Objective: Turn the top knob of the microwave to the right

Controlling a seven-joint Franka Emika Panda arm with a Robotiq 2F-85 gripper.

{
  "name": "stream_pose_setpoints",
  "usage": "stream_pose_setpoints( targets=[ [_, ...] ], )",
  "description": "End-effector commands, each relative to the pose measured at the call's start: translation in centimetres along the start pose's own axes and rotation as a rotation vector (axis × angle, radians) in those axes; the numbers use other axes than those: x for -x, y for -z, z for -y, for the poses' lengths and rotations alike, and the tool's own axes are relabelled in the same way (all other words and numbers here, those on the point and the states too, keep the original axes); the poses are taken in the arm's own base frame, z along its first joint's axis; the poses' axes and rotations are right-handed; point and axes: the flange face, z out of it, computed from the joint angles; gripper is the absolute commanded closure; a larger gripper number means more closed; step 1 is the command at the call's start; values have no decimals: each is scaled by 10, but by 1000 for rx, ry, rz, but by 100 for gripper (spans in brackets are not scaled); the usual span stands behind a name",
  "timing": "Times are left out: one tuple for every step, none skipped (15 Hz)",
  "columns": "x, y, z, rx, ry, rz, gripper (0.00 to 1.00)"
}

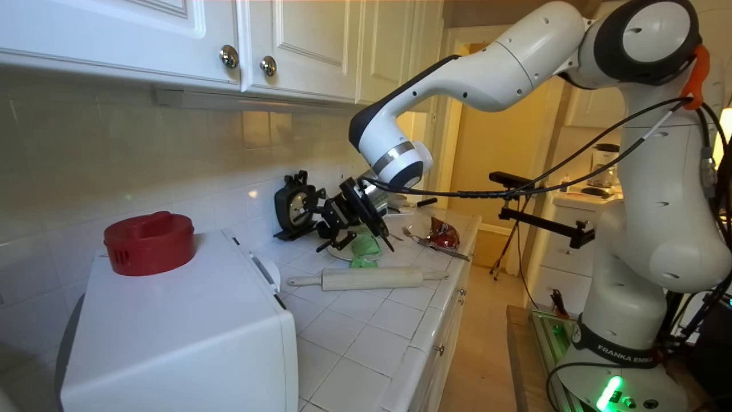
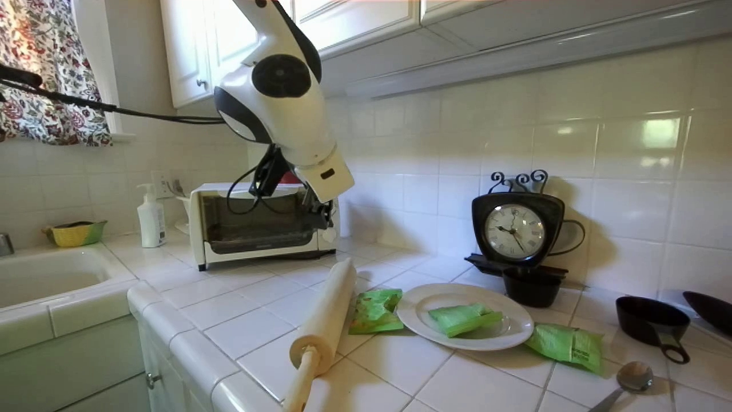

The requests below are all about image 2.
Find large black measuring cup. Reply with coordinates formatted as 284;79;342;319
681;288;732;339

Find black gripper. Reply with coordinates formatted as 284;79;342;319
299;184;338;232

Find yellow sponge dish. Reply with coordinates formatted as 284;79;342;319
43;218;110;252

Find white sink basin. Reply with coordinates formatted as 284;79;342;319
0;245;141;314

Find black measuring cup with handle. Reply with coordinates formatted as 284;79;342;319
613;295;693;367

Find white round plate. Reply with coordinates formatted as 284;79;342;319
394;282;536;352

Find floral curtain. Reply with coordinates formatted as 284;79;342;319
0;0;113;150

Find wooden rolling pin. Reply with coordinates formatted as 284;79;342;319
280;256;358;412

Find white toaster oven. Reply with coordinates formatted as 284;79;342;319
186;182;342;272

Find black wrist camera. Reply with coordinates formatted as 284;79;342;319
247;145;294;205

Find metal spoon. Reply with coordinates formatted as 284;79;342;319
587;359;656;412

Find white soap pump bottle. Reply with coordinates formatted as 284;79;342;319
134;182;170;252

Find white upper cabinets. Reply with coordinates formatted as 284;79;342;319
158;0;732;110

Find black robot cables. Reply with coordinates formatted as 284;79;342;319
32;83;228;128

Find small black measuring cup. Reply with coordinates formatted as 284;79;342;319
501;265;566;312

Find black mounting rod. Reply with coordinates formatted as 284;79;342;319
0;63;45;91

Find black ornate table clock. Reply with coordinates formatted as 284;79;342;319
465;168;589;282

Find white lower cabinet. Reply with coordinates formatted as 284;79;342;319
0;312;200;412

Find green packet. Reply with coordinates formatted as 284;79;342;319
524;321;609;379
348;286;407;336
425;303;505;342

